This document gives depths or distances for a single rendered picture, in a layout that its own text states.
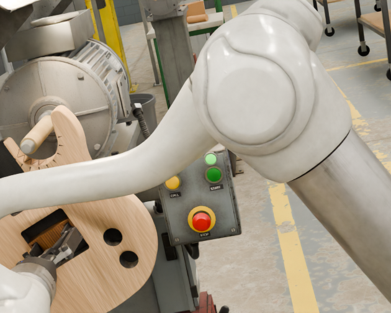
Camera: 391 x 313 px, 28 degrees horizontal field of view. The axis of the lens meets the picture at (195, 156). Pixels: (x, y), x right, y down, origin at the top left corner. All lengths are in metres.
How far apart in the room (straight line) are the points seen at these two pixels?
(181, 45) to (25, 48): 3.44
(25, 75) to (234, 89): 0.93
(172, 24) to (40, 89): 3.47
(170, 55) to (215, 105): 4.32
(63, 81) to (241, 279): 2.19
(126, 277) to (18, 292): 0.39
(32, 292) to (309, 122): 0.58
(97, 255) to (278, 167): 0.75
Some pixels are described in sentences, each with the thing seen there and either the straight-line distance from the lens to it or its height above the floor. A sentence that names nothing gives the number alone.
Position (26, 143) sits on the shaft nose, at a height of 1.26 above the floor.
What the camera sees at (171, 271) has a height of 0.78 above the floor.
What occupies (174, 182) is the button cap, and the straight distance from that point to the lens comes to 1.66.
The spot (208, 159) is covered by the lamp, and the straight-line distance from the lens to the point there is 1.64.
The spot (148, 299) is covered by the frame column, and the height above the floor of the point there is 0.73.
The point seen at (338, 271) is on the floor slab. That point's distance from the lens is 3.61.
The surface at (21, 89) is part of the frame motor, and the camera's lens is 1.68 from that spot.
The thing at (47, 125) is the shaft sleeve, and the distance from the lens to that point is 1.58.
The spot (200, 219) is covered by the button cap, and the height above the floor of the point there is 0.98.
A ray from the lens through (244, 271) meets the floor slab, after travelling 3.76.
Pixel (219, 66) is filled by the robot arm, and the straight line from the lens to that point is 0.81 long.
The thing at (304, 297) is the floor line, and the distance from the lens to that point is 3.42.
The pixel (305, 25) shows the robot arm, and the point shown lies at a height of 1.43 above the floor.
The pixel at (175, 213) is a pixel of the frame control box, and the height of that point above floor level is 1.00.
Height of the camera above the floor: 1.56
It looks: 16 degrees down
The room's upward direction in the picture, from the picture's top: 12 degrees counter-clockwise
